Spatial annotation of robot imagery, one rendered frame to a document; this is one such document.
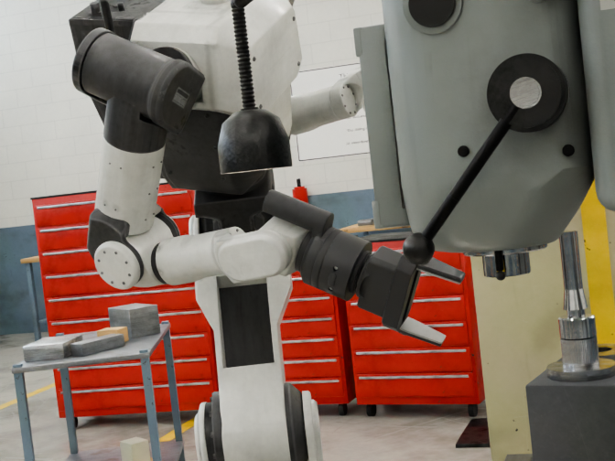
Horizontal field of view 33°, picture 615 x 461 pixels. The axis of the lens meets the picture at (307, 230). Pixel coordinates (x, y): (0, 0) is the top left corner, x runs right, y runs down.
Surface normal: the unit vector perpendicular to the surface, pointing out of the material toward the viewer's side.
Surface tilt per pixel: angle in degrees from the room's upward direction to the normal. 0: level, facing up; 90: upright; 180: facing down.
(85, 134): 90
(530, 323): 90
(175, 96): 118
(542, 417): 90
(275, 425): 74
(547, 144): 90
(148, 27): 69
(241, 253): 109
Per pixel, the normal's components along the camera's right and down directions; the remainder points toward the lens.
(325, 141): -0.31, 0.08
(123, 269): -0.42, 0.42
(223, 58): 0.41, 0.37
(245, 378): -0.04, -0.22
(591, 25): -0.70, 0.11
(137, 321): 0.58, -0.02
